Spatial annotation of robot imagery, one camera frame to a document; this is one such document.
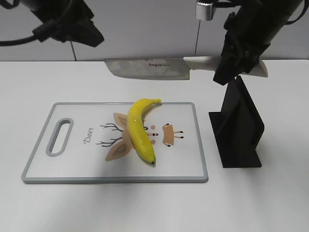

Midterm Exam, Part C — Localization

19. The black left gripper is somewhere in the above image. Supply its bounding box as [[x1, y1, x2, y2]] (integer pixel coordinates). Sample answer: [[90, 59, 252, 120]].
[[20, 0, 104, 47]]

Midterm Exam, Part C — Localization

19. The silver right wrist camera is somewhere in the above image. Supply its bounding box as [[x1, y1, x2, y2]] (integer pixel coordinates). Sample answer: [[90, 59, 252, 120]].
[[196, 0, 217, 21]]

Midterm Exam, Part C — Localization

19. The yellow plastic banana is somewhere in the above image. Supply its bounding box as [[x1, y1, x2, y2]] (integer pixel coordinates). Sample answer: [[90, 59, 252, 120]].
[[127, 99, 161, 166]]

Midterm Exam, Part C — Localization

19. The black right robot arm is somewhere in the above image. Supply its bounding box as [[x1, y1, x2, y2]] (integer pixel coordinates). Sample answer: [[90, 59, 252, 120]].
[[213, 0, 309, 86]]

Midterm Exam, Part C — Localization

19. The white-handled kitchen knife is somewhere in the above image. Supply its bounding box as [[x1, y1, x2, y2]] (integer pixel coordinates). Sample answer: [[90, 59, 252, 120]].
[[103, 55, 269, 81]]

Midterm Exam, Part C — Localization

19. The grey-rimmed deer cutting board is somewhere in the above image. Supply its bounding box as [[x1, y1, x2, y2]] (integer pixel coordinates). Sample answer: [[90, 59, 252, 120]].
[[21, 102, 209, 184]]

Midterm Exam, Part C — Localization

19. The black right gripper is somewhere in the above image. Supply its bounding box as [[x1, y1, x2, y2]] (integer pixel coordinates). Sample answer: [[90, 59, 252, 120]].
[[213, 4, 269, 85]]

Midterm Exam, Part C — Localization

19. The black knife stand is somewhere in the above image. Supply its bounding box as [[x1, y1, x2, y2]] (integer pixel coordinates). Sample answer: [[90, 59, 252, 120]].
[[209, 75, 265, 168]]

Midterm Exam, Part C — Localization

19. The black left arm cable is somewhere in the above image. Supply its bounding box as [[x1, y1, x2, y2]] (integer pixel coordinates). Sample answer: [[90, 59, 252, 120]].
[[0, 33, 41, 47]]

